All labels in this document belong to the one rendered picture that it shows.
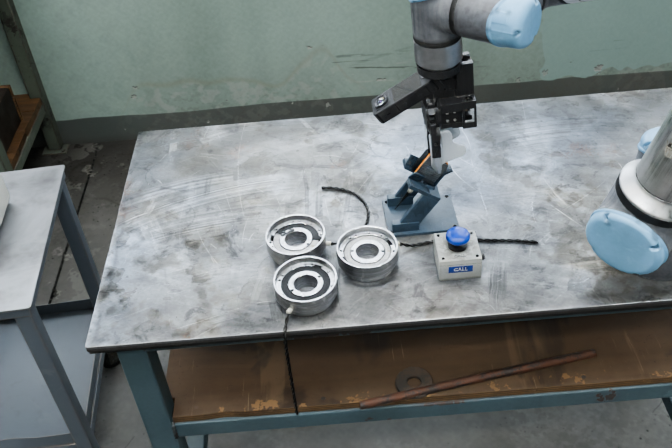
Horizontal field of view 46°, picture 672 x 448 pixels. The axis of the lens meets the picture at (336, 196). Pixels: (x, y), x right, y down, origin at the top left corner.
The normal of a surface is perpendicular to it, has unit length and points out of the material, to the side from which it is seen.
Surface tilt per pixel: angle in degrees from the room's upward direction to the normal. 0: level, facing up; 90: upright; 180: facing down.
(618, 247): 97
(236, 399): 0
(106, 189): 0
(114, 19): 90
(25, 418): 0
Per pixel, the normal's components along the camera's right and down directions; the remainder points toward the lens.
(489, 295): -0.07, -0.77
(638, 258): -0.63, 0.61
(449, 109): 0.07, 0.64
